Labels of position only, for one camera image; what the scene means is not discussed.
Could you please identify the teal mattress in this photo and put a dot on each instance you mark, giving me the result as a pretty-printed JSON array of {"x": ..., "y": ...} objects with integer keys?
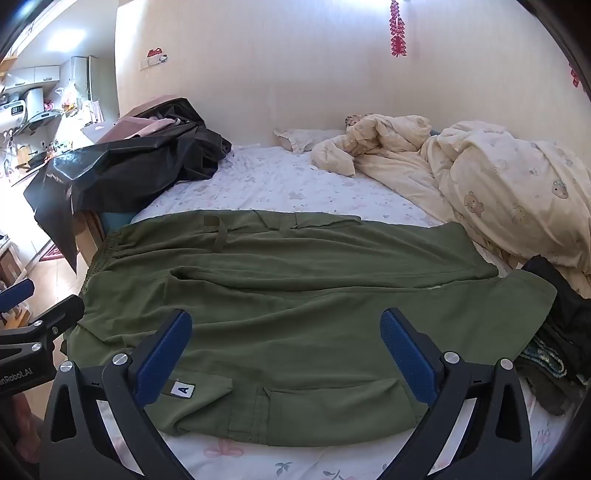
[{"x": 117, "y": 220}]

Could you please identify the silver laptop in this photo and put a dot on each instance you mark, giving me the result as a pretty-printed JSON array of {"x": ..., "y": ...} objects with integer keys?
[{"x": 99, "y": 131}]

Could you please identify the green pants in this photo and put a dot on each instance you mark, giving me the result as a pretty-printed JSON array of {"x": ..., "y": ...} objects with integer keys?
[{"x": 300, "y": 300}]

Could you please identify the frilled pillow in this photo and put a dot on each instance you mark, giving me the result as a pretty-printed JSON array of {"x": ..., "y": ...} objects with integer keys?
[{"x": 300, "y": 137}]

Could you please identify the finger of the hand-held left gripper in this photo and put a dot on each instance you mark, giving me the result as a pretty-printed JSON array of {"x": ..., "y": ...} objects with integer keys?
[
  {"x": 55, "y": 318},
  {"x": 16, "y": 294}
]

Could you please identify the range hood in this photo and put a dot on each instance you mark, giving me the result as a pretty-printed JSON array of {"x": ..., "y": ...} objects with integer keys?
[{"x": 44, "y": 119}]

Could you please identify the pink cloth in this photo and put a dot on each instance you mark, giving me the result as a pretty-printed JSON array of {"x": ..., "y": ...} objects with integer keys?
[{"x": 134, "y": 129}]

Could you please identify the red hanging decoration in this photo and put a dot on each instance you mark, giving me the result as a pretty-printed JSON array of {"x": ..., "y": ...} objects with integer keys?
[
  {"x": 398, "y": 44},
  {"x": 575, "y": 76}
]

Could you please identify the white refrigerator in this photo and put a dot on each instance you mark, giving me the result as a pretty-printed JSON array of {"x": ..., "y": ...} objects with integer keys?
[{"x": 85, "y": 74}]

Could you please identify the white plastic bag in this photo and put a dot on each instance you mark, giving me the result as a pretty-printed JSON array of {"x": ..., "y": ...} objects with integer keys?
[{"x": 68, "y": 94}]

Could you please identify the dark clothes pile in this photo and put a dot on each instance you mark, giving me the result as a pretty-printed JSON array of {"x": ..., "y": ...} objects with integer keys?
[{"x": 568, "y": 314}]

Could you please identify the red floor mat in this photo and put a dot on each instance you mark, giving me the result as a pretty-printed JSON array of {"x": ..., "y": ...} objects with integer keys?
[{"x": 51, "y": 254}]

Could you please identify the wall socket with red item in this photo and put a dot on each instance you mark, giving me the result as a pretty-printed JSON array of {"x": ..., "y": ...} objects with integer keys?
[{"x": 157, "y": 57}]

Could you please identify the white kitchen cabinets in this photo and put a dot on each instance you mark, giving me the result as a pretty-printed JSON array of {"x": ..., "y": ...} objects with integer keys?
[{"x": 37, "y": 76}]

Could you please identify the white water heater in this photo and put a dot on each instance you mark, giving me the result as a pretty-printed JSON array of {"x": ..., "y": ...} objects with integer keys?
[{"x": 30, "y": 104}]

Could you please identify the cream bear print duvet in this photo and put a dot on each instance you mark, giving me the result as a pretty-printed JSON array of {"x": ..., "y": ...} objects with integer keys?
[{"x": 508, "y": 184}]

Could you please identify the black wok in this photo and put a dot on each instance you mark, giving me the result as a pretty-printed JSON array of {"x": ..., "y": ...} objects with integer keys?
[{"x": 34, "y": 159}]

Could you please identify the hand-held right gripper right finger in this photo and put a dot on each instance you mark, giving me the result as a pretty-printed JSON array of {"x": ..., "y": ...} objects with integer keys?
[{"x": 411, "y": 360}]

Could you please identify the black jacket pile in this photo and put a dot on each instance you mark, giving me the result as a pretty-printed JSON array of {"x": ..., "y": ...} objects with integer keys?
[{"x": 138, "y": 170}]

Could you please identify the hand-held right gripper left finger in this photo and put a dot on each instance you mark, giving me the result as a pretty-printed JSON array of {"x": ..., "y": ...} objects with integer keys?
[{"x": 161, "y": 360}]

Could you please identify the floral bed sheet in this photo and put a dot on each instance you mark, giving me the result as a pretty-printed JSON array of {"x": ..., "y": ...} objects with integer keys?
[{"x": 300, "y": 184}]

